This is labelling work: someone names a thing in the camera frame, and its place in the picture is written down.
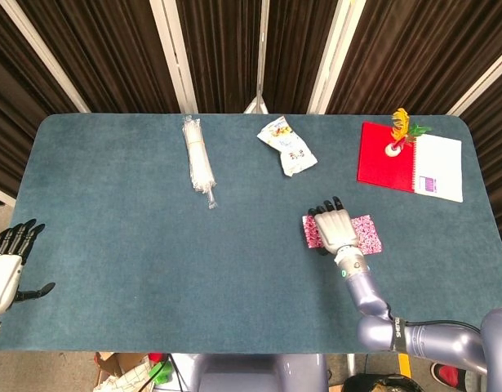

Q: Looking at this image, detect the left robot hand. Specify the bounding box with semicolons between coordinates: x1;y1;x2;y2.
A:
0;219;56;316

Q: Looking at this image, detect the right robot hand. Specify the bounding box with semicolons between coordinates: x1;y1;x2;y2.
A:
306;196;360;256

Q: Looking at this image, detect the pink patterned card stack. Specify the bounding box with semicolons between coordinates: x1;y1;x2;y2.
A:
350;213;384;252
301;215;323;250

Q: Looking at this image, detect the red cover spiral notebook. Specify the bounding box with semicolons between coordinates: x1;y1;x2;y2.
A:
355;121;464;203

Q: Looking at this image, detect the white snack bag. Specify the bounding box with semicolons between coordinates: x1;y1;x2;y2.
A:
256;115;319;178

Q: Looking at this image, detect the yellow feather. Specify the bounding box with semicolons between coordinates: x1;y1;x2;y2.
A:
391;107;411;140

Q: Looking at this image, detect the blue felt table cloth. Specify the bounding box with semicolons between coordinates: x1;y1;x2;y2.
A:
0;113;502;356

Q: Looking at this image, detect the cardboard box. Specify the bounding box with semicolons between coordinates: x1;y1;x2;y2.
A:
94;351;154;392

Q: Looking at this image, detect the clear wrapped straw bundle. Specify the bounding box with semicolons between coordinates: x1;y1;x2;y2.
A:
181;115;218;211

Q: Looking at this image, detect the grey robot torso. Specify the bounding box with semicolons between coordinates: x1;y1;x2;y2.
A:
195;353;330;392

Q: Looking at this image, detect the green plastic object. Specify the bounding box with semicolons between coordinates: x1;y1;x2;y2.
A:
149;360;173;385

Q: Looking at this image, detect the dark brown curtain panel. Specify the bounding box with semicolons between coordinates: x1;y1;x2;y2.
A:
458;60;502;247
266;0;344;115
0;0;81;198
325;0;502;116
174;0;261;114
19;0;183;114

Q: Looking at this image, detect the black arm strap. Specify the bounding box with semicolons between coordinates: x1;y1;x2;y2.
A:
390;318;407;354

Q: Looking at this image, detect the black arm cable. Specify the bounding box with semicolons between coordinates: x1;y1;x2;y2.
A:
403;319;486;334

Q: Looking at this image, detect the white partition post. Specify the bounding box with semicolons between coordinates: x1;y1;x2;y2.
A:
149;0;200;114
243;0;270;115
446;43;502;118
307;0;368;116
0;0;91;114

